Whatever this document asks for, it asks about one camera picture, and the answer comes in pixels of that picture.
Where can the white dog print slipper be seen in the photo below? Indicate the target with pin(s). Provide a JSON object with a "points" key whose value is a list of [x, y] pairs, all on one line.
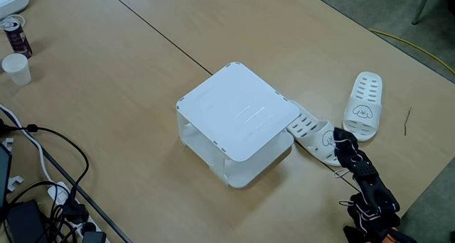
{"points": [[313, 133], [362, 111]]}

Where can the white shoe rack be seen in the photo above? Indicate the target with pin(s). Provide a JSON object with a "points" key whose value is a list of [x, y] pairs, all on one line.
{"points": [[234, 108]]}

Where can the thin brown twig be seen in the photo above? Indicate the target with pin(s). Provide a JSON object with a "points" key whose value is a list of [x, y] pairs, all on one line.
{"points": [[407, 120]]}

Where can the grey chair leg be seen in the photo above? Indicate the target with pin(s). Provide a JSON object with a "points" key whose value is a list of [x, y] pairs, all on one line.
{"points": [[423, 5]]}

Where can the black adapter block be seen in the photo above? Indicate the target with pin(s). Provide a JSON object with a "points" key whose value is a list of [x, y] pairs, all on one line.
{"points": [[94, 237]]}

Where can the white power strip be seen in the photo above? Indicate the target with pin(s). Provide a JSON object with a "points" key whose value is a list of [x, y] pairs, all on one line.
{"points": [[57, 192]]}

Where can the large black adapter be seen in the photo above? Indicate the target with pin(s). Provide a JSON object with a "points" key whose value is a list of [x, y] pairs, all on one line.
{"points": [[25, 221]]}

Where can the white paper cup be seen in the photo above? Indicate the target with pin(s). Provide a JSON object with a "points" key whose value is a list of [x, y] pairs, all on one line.
{"points": [[17, 70]]}

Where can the purple drink can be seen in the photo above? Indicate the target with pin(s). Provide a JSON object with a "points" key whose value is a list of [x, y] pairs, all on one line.
{"points": [[19, 40]]}

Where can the small black power brick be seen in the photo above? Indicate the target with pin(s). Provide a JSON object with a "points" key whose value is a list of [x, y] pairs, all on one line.
{"points": [[2, 127]]}

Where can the black wall plug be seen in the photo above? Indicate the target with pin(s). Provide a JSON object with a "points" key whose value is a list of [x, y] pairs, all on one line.
{"points": [[74, 211]]}

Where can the white printed bracket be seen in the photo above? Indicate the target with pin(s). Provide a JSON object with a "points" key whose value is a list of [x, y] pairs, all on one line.
{"points": [[8, 143], [15, 182]]}

